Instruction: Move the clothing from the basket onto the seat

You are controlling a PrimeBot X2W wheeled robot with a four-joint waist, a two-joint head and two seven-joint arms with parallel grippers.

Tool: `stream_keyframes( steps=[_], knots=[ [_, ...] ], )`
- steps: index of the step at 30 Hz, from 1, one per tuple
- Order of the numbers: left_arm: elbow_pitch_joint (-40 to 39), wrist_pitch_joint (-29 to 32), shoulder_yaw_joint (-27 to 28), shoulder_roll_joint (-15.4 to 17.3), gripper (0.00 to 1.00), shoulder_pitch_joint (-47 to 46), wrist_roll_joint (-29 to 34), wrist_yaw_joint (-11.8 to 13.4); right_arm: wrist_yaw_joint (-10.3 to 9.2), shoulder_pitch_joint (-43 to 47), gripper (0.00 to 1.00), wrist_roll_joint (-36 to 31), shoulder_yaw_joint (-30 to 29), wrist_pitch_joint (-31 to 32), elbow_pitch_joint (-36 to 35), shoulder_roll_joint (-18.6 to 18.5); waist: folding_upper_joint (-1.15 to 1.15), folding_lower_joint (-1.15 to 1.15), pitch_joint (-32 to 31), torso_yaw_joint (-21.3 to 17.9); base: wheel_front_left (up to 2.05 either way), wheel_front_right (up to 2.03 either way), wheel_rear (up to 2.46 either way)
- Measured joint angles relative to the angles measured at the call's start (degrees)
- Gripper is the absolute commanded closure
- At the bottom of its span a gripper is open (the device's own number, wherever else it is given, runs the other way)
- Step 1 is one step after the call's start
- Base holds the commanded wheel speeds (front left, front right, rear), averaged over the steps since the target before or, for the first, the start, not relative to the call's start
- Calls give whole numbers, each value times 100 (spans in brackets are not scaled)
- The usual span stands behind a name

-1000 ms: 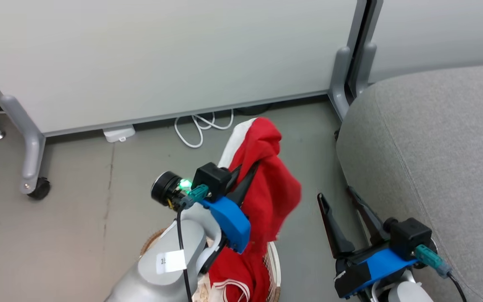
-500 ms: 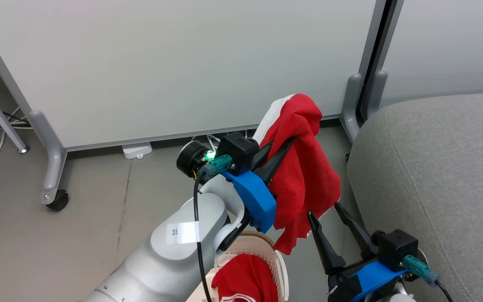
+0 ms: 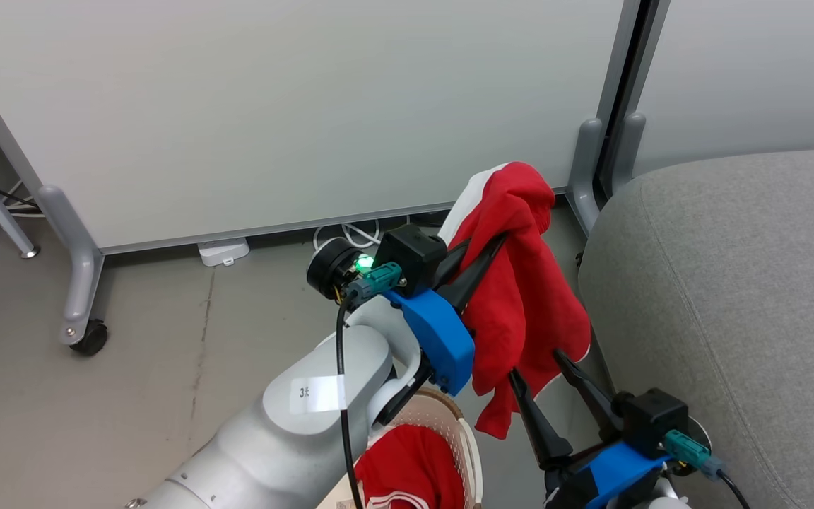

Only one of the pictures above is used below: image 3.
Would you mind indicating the red garment with white stripes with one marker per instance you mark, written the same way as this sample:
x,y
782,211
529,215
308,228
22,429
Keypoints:
x,y
407,463

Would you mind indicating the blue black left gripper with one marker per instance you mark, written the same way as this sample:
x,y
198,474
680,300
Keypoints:
x,y
439,339

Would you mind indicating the small black sofa tag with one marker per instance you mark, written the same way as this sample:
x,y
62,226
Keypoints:
x,y
580,258

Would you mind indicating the grey fabric sofa seat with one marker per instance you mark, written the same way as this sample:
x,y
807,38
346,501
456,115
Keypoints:
x,y
732,304

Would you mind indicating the grey partition foot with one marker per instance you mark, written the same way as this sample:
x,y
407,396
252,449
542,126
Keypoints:
x,y
82,268
627,152
586,177

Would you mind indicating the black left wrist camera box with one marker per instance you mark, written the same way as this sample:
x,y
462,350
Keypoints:
x,y
414,254

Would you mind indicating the white power adapter box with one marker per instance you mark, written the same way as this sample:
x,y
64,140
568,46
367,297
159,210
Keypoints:
x,y
223,252

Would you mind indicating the white label sticker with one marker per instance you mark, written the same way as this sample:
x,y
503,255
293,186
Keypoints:
x,y
316,394

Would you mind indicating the white perforated laundry basket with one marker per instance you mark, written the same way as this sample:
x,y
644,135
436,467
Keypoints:
x,y
458,424

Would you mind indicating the black caster wheel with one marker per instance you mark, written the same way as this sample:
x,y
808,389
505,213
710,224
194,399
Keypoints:
x,y
90,339

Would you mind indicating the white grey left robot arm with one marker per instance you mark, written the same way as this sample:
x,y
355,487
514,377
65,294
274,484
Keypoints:
x,y
294,452

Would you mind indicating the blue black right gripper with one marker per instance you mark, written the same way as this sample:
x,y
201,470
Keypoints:
x,y
612,470

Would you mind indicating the white partition panel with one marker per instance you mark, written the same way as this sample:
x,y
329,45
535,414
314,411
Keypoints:
x,y
273,106
746,71

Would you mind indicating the red and white garment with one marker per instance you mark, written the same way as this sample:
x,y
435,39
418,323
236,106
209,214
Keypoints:
x,y
520,311

